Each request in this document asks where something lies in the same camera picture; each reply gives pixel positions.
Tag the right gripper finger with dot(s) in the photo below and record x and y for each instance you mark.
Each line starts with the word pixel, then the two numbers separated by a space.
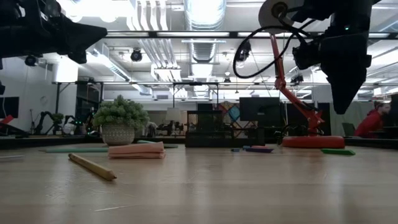
pixel 343 87

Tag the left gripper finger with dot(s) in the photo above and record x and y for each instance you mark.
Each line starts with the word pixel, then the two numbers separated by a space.
pixel 81 28
pixel 84 42

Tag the green eraser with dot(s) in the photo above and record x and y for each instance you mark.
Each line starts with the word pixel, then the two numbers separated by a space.
pixel 337 152

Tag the pink eraser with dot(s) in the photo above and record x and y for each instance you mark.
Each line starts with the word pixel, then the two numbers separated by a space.
pixel 259 146

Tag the dark blue eraser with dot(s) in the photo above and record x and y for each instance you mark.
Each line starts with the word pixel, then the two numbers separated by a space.
pixel 259 150

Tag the teal pen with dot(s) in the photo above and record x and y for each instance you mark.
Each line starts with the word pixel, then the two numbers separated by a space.
pixel 74 150

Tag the pink sticky note pad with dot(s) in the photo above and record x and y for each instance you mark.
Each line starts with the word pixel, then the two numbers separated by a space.
pixel 136 151

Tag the blue binder clip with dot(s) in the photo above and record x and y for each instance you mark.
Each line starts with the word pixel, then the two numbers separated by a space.
pixel 235 150

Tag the yellow wooden pencil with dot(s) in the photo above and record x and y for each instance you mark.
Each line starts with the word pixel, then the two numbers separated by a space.
pixel 93 167

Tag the light blue sticky note pad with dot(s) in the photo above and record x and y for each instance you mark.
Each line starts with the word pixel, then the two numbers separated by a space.
pixel 171 146

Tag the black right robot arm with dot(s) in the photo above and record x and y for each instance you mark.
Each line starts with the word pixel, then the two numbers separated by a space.
pixel 351 12

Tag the black mesh desk organizer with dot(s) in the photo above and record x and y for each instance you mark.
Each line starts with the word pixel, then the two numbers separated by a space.
pixel 217 138

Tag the pale green curtain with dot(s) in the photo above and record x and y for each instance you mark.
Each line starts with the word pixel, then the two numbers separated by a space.
pixel 351 119

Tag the person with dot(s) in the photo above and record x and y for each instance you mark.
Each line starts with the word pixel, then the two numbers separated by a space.
pixel 371 124

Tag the red desk lamp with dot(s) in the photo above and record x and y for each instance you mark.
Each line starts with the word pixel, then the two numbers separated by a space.
pixel 311 141

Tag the black overhead rig bar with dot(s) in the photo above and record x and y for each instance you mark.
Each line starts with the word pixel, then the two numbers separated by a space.
pixel 152 34

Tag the small background plant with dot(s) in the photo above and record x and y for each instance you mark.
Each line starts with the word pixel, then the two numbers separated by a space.
pixel 58 117

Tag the black background monitor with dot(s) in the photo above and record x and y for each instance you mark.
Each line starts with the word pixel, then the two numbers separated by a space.
pixel 258 109

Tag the green plant in white pot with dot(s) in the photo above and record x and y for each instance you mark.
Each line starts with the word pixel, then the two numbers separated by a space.
pixel 118 133

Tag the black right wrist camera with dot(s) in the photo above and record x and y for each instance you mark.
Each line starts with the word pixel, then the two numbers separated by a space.
pixel 306 56

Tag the black wall monitor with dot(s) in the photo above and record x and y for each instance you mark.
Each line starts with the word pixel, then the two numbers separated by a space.
pixel 9 107

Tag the black metal table frame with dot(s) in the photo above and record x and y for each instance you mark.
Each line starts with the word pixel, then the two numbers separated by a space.
pixel 46 141

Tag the colourful patterned wall panel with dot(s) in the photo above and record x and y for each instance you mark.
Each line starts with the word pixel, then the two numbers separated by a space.
pixel 231 107

